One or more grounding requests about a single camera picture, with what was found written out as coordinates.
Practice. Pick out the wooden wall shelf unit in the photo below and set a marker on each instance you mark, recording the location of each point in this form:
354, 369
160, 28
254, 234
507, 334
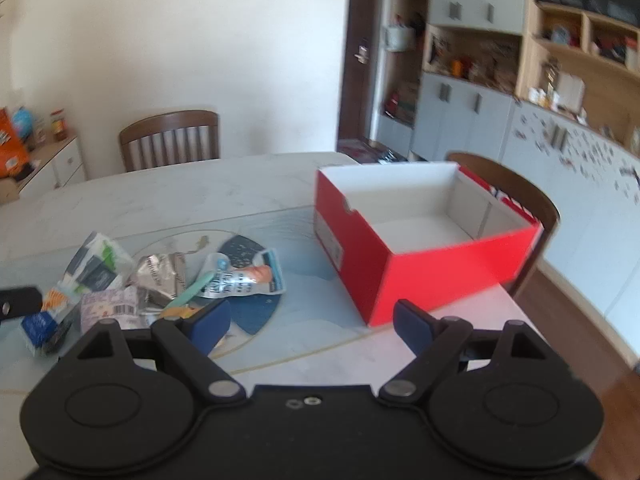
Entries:
530, 50

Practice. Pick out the red door mat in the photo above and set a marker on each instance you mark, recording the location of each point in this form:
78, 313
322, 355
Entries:
357, 149

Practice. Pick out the tall wooden open shelf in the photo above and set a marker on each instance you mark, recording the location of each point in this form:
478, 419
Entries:
400, 67

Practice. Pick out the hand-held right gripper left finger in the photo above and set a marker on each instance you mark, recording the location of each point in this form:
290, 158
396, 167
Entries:
212, 322

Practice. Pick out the white sideboard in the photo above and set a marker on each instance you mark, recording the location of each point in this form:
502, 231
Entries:
55, 165

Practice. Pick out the white cabinet with stickers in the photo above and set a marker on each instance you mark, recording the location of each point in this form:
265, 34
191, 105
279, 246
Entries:
575, 185

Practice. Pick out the grey lower cabinet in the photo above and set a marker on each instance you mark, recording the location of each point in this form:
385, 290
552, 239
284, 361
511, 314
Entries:
450, 115

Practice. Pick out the pink patterned packet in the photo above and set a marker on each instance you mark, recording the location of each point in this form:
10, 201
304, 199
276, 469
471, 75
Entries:
107, 305

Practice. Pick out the red cardboard shoe box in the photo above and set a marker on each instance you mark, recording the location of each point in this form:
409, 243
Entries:
425, 280

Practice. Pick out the white rectangular container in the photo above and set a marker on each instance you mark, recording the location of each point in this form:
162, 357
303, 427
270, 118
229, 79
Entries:
570, 90

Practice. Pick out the silver foil packet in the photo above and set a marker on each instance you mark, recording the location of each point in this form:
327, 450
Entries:
160, 272

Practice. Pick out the yellow packet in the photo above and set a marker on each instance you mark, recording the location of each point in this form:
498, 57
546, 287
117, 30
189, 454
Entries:
177, 313

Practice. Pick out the white pouch with orange print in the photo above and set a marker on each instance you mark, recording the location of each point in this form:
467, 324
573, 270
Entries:
235, 280

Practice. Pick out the brown wooden slatted chair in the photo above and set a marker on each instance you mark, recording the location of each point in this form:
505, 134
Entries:
170, 122
542, 210

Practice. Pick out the red lidded jar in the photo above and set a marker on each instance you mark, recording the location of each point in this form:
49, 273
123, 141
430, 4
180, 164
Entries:
58, 127

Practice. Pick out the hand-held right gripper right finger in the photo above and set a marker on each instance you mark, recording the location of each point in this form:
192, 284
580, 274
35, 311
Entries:
412, 325

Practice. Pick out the orange and white packet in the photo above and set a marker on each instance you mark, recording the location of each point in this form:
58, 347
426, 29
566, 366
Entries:
57, 300

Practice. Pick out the orange cereal box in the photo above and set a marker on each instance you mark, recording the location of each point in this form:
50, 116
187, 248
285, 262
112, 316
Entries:
10, 145

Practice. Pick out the brown door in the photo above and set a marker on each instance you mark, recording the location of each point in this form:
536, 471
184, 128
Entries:
357, 20

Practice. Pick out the small blue box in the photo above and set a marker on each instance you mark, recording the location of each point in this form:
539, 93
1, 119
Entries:
37, 330

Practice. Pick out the white tissue paper pack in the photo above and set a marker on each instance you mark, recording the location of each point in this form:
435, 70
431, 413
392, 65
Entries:
97, 260

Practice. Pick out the mint green stick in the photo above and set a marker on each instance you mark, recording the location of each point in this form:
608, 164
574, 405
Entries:
185, 297

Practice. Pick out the white storage bucket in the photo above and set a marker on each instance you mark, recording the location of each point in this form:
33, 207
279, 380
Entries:
400, 39

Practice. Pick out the white marble desktop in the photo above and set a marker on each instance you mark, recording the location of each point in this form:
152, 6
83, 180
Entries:
175, 195

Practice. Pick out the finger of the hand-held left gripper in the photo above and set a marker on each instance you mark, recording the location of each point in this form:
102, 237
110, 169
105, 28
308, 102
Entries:
22, 301

